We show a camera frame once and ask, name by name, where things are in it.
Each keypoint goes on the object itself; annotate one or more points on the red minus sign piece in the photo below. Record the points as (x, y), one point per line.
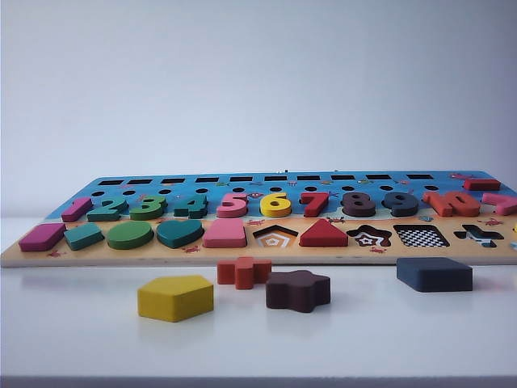
(481, 184)

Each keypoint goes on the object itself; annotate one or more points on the teal trapezoid block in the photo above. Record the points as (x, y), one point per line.
(82, 238)

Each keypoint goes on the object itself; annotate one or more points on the pink number five piece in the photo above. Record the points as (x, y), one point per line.
(230, 211)

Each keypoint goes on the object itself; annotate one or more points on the brown star block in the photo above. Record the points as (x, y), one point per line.
(297, 295)

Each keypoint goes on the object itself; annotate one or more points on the green oval block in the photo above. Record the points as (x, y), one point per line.
(129, 236)

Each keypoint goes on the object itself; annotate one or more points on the red number seven piece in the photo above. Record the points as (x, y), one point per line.
(317, 206)

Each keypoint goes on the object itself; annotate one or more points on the pink trapezoid block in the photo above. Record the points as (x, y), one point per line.
(224, 236)

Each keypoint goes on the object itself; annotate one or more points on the teal heart block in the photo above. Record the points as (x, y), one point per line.
(177, 234)

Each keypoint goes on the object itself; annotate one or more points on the pink symbol piece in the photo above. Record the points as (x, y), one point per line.
(505, 206)

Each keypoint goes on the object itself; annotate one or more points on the green number three piece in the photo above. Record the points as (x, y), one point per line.
(149, 212)

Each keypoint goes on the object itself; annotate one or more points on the navy square block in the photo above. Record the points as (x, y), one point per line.
(434, 275)

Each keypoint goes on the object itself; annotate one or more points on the colourful wooden puzzle board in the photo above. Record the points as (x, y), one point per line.
(121, 254)

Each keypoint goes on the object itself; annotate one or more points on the dark navy number nine piece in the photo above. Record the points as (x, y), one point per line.
(404, 210)

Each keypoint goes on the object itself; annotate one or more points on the orange number ten piece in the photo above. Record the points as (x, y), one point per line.
(444, 208)

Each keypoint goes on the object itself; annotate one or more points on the yellow pentagon block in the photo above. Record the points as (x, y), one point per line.
(173, 299)

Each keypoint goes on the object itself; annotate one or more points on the magenta number one piece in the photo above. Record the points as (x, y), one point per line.
(76, 209)

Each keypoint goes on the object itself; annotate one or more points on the orange cross block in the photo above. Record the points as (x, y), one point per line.
(242, 275)

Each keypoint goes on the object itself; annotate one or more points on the dark teal number four piece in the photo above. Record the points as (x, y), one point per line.
(194, 208)

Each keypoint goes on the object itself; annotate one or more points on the red triangle block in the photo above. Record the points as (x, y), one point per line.
(323, 238)

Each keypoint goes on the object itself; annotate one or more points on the teal number two piece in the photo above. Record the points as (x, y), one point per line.
(106, 214)

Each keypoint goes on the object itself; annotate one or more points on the yellow number six piece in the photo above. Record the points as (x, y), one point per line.
(274, 212)

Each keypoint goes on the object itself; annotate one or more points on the brown number eight piece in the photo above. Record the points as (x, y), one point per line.
(357, 210)

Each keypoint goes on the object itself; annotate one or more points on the magenta parallelogram block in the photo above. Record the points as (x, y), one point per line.
(38, 238)

